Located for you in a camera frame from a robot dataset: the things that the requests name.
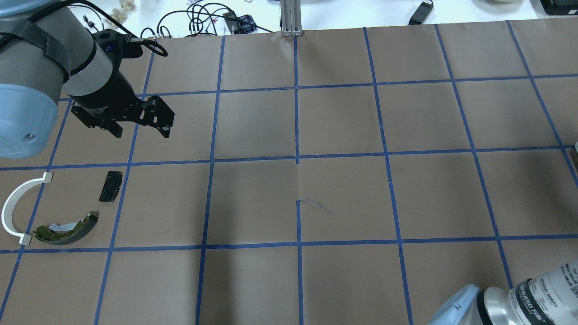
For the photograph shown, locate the white curved plastic bracket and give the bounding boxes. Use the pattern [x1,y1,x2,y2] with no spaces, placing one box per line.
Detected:
[1,172,52,246]

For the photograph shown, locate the black brake pad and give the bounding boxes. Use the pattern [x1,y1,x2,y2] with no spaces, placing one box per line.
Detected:
[99,171,123,202]

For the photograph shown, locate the black cable bundle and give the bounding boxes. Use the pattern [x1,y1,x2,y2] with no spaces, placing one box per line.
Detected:
[141,1,276,40]

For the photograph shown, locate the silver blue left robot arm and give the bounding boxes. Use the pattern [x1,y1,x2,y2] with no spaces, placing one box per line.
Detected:
[0,0,175,160]

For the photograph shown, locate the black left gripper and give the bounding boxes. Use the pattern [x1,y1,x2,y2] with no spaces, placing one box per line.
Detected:
[71,72,175,139]

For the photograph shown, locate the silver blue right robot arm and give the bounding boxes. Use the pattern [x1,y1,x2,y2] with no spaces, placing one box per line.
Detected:
[139,117,577,325]

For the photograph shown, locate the aluminium frame post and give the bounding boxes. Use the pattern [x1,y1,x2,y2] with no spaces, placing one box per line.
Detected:
[279,0,302,37]

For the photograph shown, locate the black power adapter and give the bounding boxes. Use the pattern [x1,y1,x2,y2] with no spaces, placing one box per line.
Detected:
[408,0,434,25]

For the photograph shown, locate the green brake shoe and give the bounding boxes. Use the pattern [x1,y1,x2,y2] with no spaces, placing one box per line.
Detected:
[33,211,99,246]

